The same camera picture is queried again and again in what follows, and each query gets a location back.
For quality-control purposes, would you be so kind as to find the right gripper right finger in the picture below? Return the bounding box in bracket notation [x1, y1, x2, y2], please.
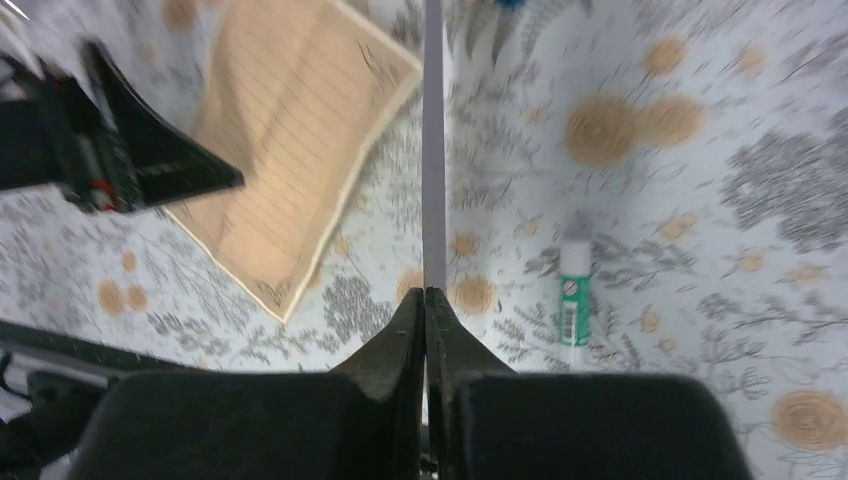
[424, 287, 751, 480]

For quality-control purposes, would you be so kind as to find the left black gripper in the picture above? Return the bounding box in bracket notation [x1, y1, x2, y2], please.
[1, 41, 245, 214]

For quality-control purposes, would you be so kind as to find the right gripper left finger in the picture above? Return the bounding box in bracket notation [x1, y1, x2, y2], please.
[70, 288, 424, 479]

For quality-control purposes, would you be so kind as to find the beige lined letter paper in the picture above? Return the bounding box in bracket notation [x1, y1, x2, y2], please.
[168, 1, 422, 321]

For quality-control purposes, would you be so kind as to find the grey lavender envelope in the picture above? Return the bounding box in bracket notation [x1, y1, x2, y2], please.
[421, 0, 447, 289]

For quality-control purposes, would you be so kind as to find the green white glue stick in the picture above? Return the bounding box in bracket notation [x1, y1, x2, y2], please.
[557, 239, 592, 369]

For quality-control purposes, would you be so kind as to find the floral patterned table mat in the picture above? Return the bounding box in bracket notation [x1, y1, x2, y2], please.
[1, 1, 847, 479]

